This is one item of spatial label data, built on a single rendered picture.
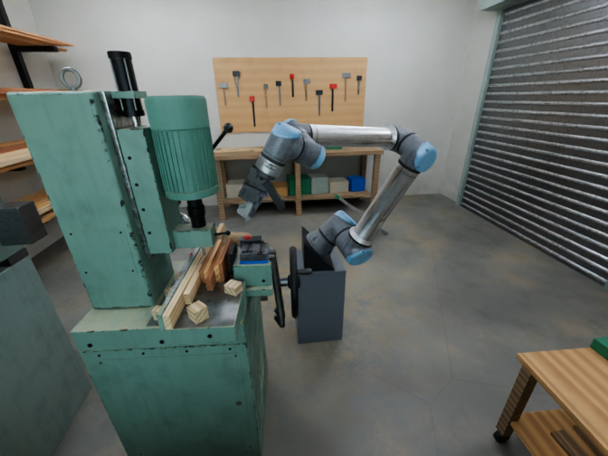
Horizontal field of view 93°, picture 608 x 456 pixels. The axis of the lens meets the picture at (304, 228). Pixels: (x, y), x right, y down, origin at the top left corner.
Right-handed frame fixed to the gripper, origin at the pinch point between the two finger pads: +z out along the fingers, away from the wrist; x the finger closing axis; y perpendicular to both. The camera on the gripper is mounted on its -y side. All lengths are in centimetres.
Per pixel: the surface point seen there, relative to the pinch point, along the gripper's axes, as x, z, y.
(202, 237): 3.5, 11.5, 12.1
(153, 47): -317, -13, 175
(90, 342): 22, 55, 30
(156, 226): 7.1, 12.5, 26.6
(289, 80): -327, -63, 14
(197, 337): 33.6, 25.0, -0.2
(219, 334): 33.6, 21.0, -5.3
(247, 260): 9.4, 9.1, -5.3
